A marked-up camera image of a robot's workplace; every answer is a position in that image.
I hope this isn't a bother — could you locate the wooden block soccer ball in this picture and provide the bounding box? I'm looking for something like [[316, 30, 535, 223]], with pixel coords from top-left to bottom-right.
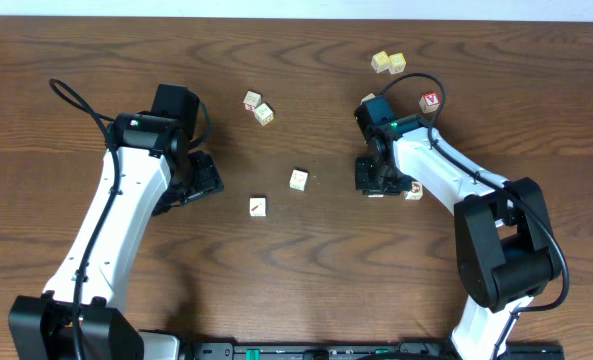
[[405, 181, 423, 201]]

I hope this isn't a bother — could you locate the wooden block hourglass print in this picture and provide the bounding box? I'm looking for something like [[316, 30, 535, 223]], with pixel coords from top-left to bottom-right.
[[289, 169, 308, 191]]

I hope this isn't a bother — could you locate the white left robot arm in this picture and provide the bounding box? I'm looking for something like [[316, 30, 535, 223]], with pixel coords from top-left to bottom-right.
[[8, 113, 223, 359]]

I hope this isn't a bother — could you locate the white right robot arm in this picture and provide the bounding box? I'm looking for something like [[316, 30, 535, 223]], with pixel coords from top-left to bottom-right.
[[355, 113, 570, 359]]

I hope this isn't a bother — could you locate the wooden block hammer print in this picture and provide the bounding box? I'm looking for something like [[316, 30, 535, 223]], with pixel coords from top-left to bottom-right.
[[249, 197, 267, 217]]

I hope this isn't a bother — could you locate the wooden block brown print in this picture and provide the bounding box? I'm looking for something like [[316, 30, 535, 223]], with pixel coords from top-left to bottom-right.
[[360, 93, 376, 104]]

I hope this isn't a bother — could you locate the wooden block red letter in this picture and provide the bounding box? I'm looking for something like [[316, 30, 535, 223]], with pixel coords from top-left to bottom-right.
[[419, 92, 441, 114]]

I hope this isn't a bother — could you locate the wooden block yellow print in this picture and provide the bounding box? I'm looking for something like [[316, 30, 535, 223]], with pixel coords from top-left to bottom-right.
[[254, 103, 275, 126]]

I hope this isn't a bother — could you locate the wooden block red side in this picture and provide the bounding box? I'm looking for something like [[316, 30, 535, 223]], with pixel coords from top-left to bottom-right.
[[243, 91, 262, 112]]

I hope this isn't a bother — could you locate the yellow block left of pair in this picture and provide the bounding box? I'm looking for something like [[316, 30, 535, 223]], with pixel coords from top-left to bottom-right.
[[371, 51, 390, 73]]

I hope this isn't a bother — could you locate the yellow block of pair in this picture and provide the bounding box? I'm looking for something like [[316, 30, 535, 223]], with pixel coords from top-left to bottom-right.
[[388, 52, 407, 75], [371, 51, 390, 73]]

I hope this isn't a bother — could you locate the yellow block right of pair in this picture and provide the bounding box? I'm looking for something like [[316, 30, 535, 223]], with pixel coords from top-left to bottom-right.
[[388, 52, 407, 75]]

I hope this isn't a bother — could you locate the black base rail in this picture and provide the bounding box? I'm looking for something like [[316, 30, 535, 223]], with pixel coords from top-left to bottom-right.
[[190, 340, 566, 360]]

